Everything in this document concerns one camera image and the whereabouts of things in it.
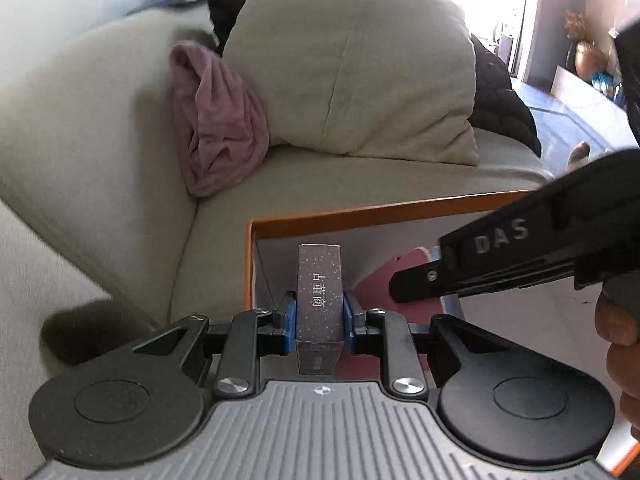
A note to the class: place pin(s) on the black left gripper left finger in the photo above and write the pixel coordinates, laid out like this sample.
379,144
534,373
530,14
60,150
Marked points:
146,398

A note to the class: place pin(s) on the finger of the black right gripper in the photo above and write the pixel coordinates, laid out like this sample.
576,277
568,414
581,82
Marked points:
584,226

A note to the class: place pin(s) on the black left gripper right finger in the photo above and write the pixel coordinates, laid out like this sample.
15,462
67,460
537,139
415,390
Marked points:
500,400

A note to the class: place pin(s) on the pink package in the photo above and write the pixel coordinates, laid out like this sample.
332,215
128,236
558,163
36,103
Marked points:
394,286

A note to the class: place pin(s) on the dark brown speckled slim box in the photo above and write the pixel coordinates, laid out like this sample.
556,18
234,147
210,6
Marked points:
320,332

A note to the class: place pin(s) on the person's right hand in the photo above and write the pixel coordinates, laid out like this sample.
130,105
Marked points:
621,331

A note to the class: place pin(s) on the right leg in jeans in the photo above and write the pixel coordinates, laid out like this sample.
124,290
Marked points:
579,156

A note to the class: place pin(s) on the leg in jeans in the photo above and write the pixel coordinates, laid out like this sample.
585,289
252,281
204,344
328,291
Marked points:
579,156
83,333

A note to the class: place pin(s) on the left leg in jeans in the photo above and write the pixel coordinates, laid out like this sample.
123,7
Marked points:
83,333

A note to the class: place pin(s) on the black quilted jacket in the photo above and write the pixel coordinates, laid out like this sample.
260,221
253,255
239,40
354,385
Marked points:
497,107

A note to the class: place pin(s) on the copper vase with dried flowers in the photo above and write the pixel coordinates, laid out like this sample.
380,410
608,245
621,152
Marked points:
586,58

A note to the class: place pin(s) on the beige sofa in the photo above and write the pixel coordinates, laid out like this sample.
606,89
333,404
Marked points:
93,204

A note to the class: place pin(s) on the orange cardboard box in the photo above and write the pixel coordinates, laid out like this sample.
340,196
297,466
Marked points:
358,432

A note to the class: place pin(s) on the pink crumpled cloth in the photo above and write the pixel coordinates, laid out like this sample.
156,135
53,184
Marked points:
221,126

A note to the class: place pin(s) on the cream sofa cushion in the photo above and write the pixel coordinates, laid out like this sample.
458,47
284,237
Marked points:
368,78

